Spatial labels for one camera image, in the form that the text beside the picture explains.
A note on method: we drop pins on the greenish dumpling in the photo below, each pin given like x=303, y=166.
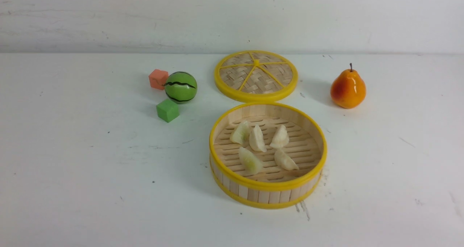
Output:
x=241, y=133
x=250, y=162

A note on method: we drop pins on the white pleated dumpling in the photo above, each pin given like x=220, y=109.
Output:
x=284, y=161

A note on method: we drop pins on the woven bamboo steamer lid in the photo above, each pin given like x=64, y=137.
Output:
x=255, y=76

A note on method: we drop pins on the bamboo steamer tray yellow rim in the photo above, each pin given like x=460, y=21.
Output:
x=273, y=187

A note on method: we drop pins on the green toy watermelon ball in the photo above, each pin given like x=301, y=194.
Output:
x=181, y=87

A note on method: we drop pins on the green foam cube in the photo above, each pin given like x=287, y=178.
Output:
x=167, y=110

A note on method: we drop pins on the orange foam cube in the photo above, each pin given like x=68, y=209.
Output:
x=158, y=78

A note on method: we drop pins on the orange yellow toy pear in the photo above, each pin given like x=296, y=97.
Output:
x=348, y=90

